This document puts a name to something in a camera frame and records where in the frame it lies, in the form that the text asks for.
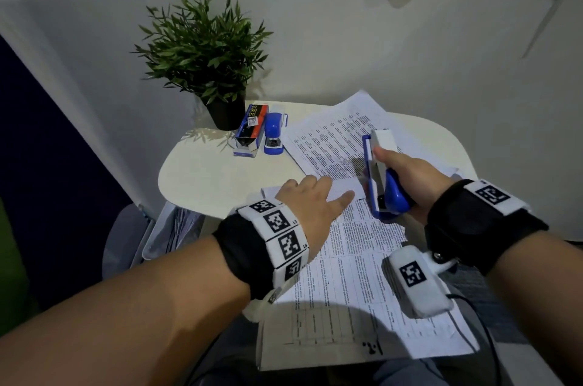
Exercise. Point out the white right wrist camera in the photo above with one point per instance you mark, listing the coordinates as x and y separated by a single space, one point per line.
428 294

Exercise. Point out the printed paper bundle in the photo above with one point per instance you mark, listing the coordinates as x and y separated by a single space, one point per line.
355 263

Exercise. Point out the grey round stool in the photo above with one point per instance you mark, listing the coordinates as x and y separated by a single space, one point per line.
120 240

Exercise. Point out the blue staples box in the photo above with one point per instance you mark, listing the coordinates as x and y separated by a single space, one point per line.
250 128

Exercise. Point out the person's left hand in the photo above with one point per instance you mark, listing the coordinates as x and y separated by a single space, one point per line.
309 212

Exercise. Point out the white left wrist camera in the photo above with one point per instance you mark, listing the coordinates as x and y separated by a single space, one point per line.
255 308

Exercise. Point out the blue white stapler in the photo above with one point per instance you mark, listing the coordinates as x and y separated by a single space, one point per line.
273 126
394 199

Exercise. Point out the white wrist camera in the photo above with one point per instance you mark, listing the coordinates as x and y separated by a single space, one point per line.
255 308
428 294

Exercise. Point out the white paper bin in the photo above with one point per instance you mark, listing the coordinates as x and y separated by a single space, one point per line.
173 231

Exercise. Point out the green potted plant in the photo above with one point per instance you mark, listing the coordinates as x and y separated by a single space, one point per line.
205 49

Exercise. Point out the green leaf print mat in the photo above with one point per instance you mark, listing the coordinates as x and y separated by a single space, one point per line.
13 272

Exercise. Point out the stack of printed papers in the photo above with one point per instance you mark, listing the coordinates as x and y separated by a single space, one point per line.
332 135

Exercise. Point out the person's right forearm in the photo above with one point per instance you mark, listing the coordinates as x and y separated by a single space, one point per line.
542 304

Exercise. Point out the person's grey trousers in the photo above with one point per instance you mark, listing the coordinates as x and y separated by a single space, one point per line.
223 363

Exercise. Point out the person's left forearm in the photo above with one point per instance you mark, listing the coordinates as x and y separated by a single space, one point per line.
114 313

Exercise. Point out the person's right hand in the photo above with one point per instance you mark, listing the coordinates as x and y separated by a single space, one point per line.
423 185

